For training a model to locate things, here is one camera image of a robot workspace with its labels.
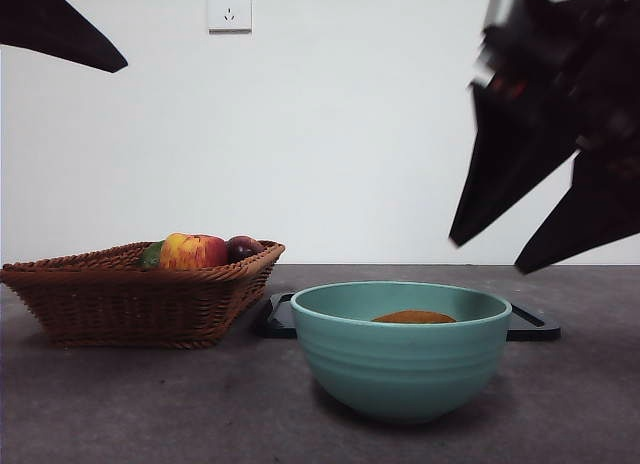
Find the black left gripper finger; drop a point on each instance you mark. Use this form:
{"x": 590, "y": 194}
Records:
{"x": 50, "y": 29}

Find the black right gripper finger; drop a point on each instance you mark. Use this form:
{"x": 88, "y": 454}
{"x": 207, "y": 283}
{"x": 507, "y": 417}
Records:
{"x": 600, "y": 209}
{"x": 510, "y": 159}

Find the brown kiwi fruit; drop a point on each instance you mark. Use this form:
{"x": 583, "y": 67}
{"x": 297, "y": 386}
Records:
{"x": 414, "y": 317}

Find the teal ceramic bowl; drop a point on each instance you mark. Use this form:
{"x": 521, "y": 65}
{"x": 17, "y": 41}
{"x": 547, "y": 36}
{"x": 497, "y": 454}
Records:
{"x": 400, "y": 369}

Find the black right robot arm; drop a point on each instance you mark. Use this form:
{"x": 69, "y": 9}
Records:
{"x": 565, "y": 34}

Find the green fruit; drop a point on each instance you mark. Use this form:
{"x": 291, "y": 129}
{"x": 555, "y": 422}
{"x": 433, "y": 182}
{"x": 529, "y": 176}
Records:
{"x": 151, "y": 255}

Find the red and yellow apple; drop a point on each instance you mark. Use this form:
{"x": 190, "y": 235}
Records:
{"x": 192, "y": 251}

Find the dark rectangular tray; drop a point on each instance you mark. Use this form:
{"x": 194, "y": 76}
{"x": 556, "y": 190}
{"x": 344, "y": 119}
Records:
{"x": 277, "y": 319}

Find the dark red plum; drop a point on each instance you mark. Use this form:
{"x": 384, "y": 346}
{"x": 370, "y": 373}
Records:
{"x": 242, "y": 249}

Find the brown wicker basket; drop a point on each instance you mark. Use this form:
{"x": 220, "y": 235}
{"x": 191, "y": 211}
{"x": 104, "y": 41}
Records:
{"x": 130, "y": 309}

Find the white wall power socket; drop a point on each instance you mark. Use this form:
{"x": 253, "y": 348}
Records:
{"x": 230, "y": 9}

